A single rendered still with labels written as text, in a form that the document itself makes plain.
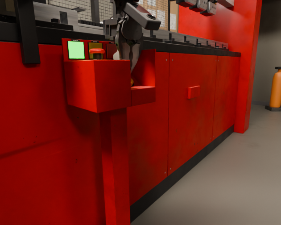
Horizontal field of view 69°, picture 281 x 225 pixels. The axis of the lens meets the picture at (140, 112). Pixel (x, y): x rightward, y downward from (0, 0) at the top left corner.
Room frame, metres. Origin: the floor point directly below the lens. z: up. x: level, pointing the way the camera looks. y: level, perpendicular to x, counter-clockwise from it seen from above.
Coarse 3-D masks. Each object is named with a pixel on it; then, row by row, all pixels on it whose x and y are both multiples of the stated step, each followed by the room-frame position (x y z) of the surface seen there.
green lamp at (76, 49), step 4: (68, 44) 0.58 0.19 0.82; (72, 44) 0.59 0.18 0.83; (76, 44) 0.60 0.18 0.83; (80, 44) 0.61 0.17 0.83; (72, 48) 0.59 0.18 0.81; (76, 48) 0.60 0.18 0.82; (80, 48) 0.61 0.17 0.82; (72, 52) 0.59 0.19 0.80; (76, 52) 0.60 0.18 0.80; (80, 52) 0.61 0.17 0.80; (72, 56) 0.59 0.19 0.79; (76, 56) 0.60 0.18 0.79; (80, 56) 0.61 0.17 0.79
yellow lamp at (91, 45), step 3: (90, 45) 0.63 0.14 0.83; (93, 45) 0.64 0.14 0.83; (96, 45) 0.64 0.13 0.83; (99, 45) 0.65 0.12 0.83; (90, 48) 0.63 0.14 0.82; (93, 48) 0.64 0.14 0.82; (99, 48) 0.65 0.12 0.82; (90, 54) 0.63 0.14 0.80; (102, 54) 0.66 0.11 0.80; (90, 57) 0.63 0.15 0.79; (102, 57) 0.66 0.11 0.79
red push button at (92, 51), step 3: (96, 48) 0.54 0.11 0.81; (90, 51) 0.53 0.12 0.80; (93, 51) 0.53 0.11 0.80; (96, 51) 0.53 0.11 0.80; (99, 51) 0.53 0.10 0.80; (102, 51) 0.54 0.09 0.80; (93, 54) 0.54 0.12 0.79; (96, 54) 0.54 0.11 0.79; (99, 54) 0.54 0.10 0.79; (93, 57) 0.54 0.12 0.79; (96, 57) 0.54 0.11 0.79; (99, 57) 0.54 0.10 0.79
